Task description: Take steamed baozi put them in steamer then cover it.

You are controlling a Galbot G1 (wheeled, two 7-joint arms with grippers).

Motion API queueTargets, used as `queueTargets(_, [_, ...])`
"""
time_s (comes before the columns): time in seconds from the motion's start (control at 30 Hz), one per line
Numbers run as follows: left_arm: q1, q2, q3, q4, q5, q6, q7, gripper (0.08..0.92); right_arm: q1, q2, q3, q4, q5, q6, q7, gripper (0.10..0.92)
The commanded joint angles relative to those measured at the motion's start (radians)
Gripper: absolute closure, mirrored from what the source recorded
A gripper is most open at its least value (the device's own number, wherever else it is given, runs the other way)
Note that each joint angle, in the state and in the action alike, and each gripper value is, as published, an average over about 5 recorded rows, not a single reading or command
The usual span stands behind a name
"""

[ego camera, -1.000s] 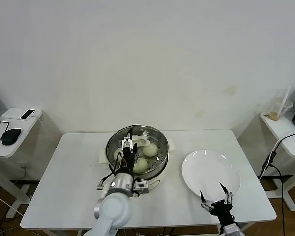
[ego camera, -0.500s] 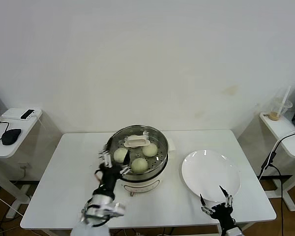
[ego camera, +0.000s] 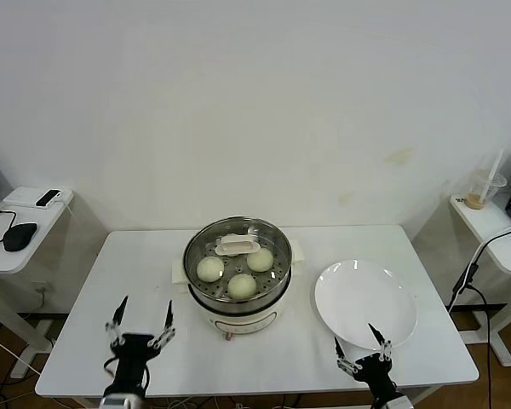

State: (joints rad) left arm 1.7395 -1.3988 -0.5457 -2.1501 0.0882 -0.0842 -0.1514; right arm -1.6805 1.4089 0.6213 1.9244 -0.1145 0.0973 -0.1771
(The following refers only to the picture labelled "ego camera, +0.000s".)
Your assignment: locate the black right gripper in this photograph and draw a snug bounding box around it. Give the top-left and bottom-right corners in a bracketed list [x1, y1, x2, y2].
[333, 322, 399, 402]

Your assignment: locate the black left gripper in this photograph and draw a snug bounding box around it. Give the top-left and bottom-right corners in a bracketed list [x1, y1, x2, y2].
[105, 296, 176, 387]

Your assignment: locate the white steamed baozi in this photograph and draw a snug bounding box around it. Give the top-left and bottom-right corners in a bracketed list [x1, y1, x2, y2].
[227, 273, 257, 302]
[196, 256, 226, 283]
[245, 249, 275, 274]

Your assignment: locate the round glass pot lid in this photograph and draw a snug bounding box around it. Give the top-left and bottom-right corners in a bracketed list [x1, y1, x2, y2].
[182, 216, 292, 302]

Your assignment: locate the perforated steel steamer basket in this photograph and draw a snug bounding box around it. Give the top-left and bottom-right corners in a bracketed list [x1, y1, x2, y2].
[181, 216, 292, 315]

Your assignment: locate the round white plate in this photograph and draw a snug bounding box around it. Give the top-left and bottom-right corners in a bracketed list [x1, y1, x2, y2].
[313, 259, 418, 351]

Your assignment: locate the white electric cooker pot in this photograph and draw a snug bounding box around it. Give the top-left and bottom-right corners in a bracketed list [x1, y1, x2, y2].
[169, 239, 307, 343]

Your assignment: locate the white side table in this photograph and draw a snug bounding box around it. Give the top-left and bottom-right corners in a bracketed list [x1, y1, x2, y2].
[0, 185, 108, 380]
[411, 193, 511, 367]

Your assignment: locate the black computer mouse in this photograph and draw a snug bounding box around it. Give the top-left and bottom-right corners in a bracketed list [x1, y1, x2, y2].
[2, 222, 37, 252]

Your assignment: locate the small white black device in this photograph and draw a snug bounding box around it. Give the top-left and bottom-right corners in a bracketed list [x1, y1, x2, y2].
[33, 188, 61, 209]

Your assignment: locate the flat white box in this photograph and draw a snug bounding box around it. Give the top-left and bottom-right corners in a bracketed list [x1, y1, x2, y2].
[2, 186, 72, 209]

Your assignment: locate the clear plastic drink cup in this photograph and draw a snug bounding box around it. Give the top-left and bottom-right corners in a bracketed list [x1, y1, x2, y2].
[463, 153, 507, 210]

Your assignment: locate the white drinking straw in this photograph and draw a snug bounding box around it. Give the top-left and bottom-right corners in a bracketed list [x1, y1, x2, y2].
[480, 148, 505, 201]

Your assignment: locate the black power cable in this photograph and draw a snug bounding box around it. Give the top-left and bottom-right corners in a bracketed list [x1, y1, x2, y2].
[445, 223, 511, 409]

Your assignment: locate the white floor cable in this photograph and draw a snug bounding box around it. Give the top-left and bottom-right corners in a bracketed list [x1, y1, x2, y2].
[0, 331, 43, 377]

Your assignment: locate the black mouse cable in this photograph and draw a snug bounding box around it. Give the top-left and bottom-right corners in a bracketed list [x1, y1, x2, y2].
[0, 207, 17, 251]

